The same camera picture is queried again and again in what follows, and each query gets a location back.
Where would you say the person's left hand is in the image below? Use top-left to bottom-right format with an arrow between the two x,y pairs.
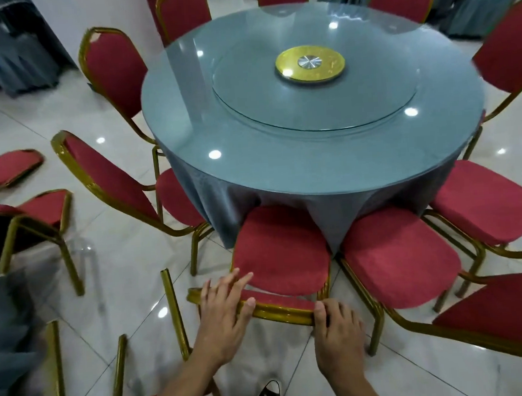
187,267 -> 261,370

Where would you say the person's right hand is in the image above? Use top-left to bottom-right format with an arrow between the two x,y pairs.
311,296 -> 372,384

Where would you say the person's left forearm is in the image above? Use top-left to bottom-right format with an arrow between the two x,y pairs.
131,352 -> 224,396

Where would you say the person's right forearm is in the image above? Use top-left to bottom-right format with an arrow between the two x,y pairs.
329,372 -> 387,396

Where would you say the glass lazy susan turntable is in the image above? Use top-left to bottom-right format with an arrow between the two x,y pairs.
207,22 -> 421,139

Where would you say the yellow turntable base disc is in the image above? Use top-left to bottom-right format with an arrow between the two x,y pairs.
273,42 -> 348,87

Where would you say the grey clothed table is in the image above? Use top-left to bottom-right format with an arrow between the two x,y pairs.
0,0 -> 78,101

